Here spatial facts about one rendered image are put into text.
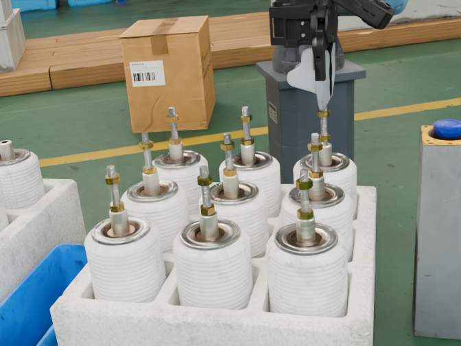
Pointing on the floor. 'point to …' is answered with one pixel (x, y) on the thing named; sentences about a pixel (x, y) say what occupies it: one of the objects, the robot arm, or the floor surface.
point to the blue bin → (40, 298)
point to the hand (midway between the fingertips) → (327, 99)
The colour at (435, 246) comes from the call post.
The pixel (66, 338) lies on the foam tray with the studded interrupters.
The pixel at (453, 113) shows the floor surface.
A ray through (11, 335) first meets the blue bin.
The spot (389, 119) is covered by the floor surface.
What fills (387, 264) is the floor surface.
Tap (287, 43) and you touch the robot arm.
